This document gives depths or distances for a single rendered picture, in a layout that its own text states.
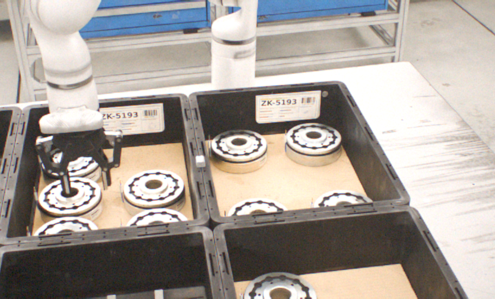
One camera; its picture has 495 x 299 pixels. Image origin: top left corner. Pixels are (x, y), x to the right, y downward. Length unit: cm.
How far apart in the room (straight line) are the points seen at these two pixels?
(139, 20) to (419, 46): 147
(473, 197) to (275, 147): 42
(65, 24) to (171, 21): 212
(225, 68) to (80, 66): 48
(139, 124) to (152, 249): 40
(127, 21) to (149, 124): 177
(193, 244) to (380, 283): 28
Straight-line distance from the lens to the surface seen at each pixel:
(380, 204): 110
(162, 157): 138
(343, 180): 132
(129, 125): 140
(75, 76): 111
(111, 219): 124
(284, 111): 142
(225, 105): 139
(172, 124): 140
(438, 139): 172
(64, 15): 105
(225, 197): 127
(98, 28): 315
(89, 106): 114
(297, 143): 136
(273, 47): 377
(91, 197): 125
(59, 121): 110
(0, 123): 141
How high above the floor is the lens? 158
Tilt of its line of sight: 33 degrees down
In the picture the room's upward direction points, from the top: 1 degrees counter-clockwise
